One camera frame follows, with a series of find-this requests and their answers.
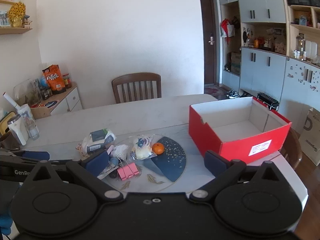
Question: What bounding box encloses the tissue pack white green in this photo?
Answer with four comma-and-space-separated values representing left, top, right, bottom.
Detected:
79, 128, 116, 154

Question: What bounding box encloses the pink binder clip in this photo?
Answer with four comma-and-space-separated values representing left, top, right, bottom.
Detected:
117, 163, 139, 180

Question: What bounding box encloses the white paper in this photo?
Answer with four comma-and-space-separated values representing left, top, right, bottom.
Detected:
111, 144, 129, 161

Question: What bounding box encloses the bread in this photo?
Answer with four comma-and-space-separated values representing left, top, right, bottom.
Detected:
130, 135, 156, 161

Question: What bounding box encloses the orange mandarin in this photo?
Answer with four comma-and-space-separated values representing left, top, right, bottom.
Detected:
152, 142, 165, 155

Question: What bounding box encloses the small blue label bottle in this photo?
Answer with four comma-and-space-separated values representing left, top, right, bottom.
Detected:
109, 158, 119, 179

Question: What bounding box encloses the brown mug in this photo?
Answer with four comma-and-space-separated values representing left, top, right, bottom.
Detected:
0, 131, 20, 151

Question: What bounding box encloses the clear drinking glass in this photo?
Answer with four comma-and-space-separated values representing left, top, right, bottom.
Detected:
26, 120, 40, 140

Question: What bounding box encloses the white thermos cup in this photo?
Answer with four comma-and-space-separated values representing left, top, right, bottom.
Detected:
7, 114, 29, 146

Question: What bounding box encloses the red cardboard box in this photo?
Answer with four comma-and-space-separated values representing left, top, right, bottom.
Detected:
189, 97, 291, 164

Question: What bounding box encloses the illustrated white cup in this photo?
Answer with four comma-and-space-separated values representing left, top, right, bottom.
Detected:
18, 104, 35, 127

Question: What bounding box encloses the white side cabinet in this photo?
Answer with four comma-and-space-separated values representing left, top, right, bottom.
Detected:
31, 82, 83, 119

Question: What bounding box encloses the black shoe rack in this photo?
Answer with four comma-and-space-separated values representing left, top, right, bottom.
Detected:
257, 93, 279, 111

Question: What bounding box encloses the brown wooden chair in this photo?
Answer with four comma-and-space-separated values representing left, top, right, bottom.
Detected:
111, 72, 162, 103

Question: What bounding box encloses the red lid jar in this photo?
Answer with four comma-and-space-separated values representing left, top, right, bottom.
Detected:
62, 73, 72, 89

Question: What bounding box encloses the brown paper carton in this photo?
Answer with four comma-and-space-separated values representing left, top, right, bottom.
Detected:
299, 108, 320, 166

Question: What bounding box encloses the orange snack bag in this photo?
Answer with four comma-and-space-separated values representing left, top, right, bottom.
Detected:
42, 64, 66, 94

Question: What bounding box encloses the golden figurine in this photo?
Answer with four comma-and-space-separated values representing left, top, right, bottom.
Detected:
8, 2, 25, 28

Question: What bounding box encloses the dark wooden door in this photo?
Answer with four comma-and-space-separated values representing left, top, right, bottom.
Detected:
200, 0, 217, 85

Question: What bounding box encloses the wooden wall shelf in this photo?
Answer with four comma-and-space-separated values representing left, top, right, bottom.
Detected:
0, 27, 32, 35

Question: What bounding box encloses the grey wall cabinet unit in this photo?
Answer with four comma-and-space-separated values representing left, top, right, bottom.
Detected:
219, 0, 319, 133

